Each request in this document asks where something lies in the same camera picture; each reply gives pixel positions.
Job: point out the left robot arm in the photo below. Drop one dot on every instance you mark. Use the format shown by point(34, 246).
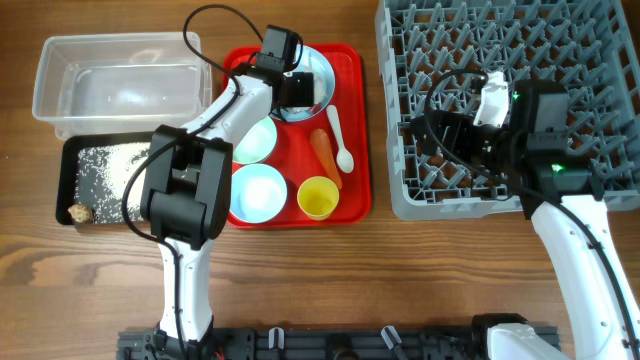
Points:
point(187, 186)

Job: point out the spilled white rice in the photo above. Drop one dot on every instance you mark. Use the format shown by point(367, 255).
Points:
point(102, 175)

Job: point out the yellow plastic cup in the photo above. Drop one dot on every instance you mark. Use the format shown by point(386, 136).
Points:
point(318, 197)

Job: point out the light blue bowl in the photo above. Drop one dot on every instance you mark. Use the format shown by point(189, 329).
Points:
point(258, 193)

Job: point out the light blue plate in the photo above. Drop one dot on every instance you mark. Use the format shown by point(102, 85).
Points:
point(314, 62)

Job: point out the brown food scrap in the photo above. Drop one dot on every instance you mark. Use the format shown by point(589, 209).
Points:
point(81, 214)

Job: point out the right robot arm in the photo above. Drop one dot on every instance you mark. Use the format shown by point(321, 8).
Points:
point(519, 138)

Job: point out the white plastic spoon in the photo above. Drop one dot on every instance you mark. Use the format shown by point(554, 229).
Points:
point(344, 158)

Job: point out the grey-blue dishwasher rack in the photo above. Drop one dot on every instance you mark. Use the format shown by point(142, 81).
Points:
point(585, 45)

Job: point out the red plastic tray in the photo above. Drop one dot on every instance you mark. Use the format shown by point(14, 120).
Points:
point(294, 157)

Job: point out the mint green bowl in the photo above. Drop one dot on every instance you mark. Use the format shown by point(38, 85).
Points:
point(257, 144)

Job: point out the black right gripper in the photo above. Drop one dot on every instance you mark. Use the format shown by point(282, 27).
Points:
point(445, 133)

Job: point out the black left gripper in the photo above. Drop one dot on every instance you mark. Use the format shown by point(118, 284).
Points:
point(304, 91)

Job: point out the black mounting rail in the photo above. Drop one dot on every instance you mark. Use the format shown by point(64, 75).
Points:
point(446, 342)

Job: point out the black waste tray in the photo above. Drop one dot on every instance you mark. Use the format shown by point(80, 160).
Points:
point(68, 168)

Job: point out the clear plastic bin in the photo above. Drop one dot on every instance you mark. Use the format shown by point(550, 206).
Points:
point(120, 83)

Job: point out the orange carrot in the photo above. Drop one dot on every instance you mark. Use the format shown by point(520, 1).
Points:
point(322, 147)

